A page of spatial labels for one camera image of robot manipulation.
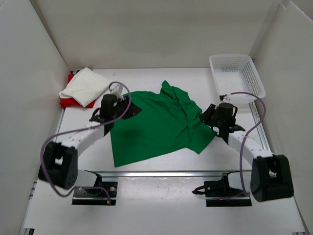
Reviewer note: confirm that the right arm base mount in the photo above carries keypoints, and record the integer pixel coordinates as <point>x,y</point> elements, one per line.
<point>219,193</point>

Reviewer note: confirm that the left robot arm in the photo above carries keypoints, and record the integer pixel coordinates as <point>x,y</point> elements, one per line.
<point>60,159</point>

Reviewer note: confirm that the red t-shirt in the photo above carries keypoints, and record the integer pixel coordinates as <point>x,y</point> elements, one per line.
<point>71,102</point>

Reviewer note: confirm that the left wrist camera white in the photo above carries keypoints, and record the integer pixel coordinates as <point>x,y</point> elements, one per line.
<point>117,91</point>

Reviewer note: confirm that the white plastic basket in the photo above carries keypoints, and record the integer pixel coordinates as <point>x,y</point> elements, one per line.
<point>236,73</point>

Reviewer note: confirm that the green garment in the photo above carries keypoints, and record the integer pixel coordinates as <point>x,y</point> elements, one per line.
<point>169,121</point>

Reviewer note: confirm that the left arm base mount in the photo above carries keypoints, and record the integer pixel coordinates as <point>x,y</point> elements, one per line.
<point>104,195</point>

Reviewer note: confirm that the white t-shirt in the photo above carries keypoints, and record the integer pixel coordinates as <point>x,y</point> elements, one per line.
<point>85,86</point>

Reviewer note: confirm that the aluminium rail front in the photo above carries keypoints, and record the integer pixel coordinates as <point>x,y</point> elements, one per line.
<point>162,174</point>

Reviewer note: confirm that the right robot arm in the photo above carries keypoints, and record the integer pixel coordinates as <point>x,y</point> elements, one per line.
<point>270,173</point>

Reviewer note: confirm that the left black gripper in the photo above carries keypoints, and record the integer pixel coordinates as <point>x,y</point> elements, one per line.
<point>132,110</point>

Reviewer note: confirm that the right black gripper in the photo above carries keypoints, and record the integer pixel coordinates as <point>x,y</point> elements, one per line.
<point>205,117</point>

